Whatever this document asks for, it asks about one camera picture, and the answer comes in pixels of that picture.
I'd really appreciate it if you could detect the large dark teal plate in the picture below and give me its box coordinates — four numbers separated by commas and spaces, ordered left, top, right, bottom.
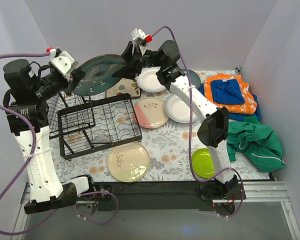
72, 54, 126, 97

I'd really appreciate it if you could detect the black wire dish rack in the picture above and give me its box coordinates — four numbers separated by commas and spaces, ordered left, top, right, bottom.
48, 93, 143, 161

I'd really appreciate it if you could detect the cream green plate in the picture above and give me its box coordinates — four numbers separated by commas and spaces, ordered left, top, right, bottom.
107, 142, 150, 183

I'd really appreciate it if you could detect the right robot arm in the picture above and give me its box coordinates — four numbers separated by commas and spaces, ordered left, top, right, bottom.
114, 40, 239, 199

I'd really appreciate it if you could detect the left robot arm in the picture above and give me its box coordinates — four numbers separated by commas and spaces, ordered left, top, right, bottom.
3, 59, 97, 215

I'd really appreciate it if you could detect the white bowl plate rear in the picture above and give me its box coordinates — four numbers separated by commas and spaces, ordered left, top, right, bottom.
135, 66, 166, 93

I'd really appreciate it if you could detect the white bowl plate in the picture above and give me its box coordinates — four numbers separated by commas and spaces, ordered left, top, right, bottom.
135, 66, 166, 93
164, 93, 190, 124

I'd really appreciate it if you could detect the square floral plate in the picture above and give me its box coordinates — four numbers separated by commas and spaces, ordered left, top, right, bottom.
105, 78, 142, 99

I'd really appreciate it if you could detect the small teal plate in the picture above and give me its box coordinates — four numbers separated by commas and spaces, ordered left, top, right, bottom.
181, 68, 202, 89

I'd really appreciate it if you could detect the pink cream plate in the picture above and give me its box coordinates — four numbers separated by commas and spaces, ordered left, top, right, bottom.
134, 97, 169, 129

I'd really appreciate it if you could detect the white bowl plate front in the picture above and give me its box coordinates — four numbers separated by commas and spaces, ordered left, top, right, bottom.
164, 93, 190, 124

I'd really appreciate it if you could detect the blue folded cloth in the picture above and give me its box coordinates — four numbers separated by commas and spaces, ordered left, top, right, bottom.
210, 79, 245, 105

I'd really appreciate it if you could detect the dark blue cloth underneath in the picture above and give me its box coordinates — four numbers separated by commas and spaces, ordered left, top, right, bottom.
198, 83, 261, 122

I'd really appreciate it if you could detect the orange floral cloth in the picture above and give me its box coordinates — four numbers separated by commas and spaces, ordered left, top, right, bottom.
203, 73, 257, 115

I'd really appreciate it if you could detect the lime green plate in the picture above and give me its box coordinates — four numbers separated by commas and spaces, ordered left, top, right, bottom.
192, 148, 215, 179

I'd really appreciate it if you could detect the green jacket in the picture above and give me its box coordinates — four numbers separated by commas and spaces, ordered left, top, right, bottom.
227, 115, 286, 173

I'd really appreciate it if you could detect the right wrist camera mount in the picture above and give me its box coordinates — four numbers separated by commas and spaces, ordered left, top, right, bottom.
131, 28, 153, 47

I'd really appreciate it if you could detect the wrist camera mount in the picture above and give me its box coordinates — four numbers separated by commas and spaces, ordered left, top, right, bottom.
46, 47, 78, 82
131, 28, 153, 47

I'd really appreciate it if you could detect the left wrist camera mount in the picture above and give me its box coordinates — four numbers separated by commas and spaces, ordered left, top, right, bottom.
46, 47, 78, 82

